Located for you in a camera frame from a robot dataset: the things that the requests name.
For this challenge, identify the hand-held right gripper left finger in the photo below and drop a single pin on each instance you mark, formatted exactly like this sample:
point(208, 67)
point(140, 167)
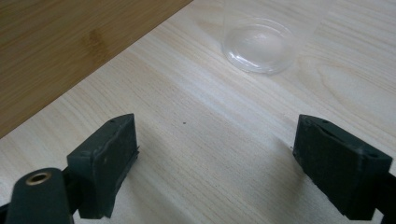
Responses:
point(106, 161)

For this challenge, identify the clear plastic cup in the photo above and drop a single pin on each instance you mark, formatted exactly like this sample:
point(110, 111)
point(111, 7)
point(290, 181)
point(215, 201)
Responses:
point(260, 46)

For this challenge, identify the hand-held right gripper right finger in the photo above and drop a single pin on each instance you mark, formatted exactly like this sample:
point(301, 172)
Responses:
point(339, 168)

